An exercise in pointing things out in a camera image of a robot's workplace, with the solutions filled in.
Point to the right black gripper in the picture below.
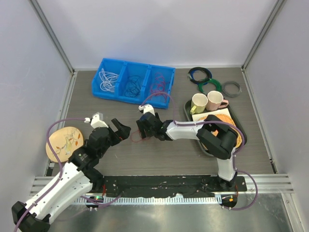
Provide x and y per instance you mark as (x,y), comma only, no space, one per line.
(141,128)

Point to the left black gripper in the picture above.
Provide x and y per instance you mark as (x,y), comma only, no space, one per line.
(122,133)

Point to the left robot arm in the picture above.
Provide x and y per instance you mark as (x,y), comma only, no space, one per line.
(76,177)

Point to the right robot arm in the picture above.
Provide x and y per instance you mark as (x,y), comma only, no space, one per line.
(217,136)

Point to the blue three-compartment bin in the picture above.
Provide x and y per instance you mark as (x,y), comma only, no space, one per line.
(133,82)

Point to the beige painted plate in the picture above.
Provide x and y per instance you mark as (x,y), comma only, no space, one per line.
(66,140)

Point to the yellow mug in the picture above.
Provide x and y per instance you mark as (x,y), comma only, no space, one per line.
(198,103)

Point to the pink mug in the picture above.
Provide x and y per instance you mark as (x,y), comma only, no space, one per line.
(216,101)

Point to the orange woven basket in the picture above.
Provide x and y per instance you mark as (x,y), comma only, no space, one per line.
(228,120)

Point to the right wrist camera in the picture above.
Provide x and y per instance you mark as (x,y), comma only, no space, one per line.
(147,108)

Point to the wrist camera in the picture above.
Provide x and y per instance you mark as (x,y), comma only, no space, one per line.
(147,108)
(96,121)

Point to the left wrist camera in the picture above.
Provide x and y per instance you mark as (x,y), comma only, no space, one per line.
(96,121)

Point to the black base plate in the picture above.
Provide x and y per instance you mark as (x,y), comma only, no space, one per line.
(163,186)

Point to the slotted cable duct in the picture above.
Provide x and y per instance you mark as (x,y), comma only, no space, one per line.
(178,199)

